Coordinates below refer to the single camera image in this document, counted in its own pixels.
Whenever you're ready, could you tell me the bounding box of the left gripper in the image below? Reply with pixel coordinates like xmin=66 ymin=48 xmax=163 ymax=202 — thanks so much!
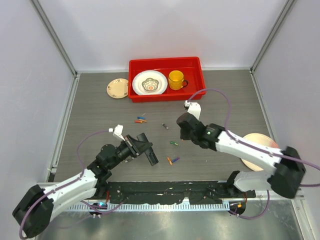
xmin=108 ymin=134 xmax=152 ymax=170

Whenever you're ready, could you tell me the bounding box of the black remote control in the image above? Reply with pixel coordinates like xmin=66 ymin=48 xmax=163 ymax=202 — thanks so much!
xmin=140 ymin=133 xmax=159 ymax=166

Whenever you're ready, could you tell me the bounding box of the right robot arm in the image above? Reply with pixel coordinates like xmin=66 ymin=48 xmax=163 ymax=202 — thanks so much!
xmin=176 ymin=112 xmax=306 ymax=199

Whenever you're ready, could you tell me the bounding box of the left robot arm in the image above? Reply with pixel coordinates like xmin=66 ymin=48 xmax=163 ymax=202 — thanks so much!
xmin=12 ymin=135 xmax=153 ymax=240

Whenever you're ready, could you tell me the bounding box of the yellow mug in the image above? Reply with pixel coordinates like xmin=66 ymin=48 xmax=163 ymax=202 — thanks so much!
xmin=168 ymin=70 xmax=189 ymax=91

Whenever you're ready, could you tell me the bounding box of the small patterned bowl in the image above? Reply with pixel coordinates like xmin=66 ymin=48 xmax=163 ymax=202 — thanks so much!
xmin=141 ymin=77 xmax=159 ymax=92

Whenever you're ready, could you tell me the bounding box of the beige floral saucer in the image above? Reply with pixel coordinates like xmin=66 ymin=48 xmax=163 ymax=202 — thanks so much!
xmin=106 ymin=78 xmax=129 ymax=99

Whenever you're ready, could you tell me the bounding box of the white plate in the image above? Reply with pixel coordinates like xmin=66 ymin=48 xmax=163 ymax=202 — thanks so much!
xmin=132 ymin=70 xmax=168 ymax=96

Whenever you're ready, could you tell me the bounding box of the red plastic bin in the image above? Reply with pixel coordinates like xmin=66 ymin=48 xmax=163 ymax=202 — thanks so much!
xmin=128 ymin=56 xmax=206 ymax=103

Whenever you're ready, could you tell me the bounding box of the pink plate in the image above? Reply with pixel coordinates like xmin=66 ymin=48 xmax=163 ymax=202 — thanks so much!
xmin=241 ymin=133 xmax=279 ymax=172

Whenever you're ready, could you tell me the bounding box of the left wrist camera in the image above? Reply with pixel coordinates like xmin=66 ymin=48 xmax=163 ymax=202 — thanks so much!
xmin=108 ymin=124 xmax=125 ymax=141

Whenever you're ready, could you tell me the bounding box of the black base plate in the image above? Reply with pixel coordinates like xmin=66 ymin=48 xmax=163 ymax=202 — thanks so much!
xmin=77 ymin=179 xmax=257 ymax=205

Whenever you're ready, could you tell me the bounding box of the perforated cable duct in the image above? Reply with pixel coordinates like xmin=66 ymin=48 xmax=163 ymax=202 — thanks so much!
xmin=66 ymin=200 xmax=230 ymax=213

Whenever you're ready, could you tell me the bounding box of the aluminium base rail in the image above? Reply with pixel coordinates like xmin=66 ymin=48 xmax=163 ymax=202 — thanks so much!
xmin=31 ymin=179 xmax=306 ymax=202

